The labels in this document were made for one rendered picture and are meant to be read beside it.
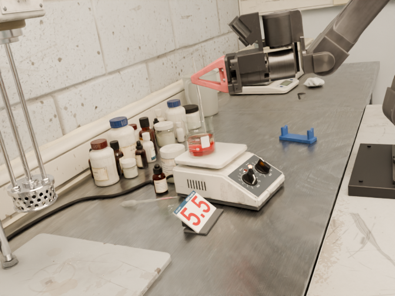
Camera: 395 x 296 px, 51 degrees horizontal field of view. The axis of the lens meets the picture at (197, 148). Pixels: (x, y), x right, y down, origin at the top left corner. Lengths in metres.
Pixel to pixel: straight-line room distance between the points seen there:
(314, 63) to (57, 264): 0.57
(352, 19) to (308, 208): 0.35
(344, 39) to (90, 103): 0.71
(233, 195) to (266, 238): 0.13
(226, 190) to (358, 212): 0.24
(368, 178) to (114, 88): 0.78
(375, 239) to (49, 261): 0.54
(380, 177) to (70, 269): 0.60
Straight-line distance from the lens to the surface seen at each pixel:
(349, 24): 0.82
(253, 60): 0.80
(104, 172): 1.03
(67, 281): 0.71
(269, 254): 0.69
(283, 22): 0.80
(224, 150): 0.88
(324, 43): 0.81
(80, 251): 0.78
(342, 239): 0.73
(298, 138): 1.15
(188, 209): 0.79
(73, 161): 1.10
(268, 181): 0.85
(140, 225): 0.83
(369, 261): 0.68
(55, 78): 1.13
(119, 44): 1.35
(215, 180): 0.82
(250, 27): 0.81
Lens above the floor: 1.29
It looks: 19 degrees down
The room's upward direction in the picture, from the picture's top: 8 degrees counter-clockwise
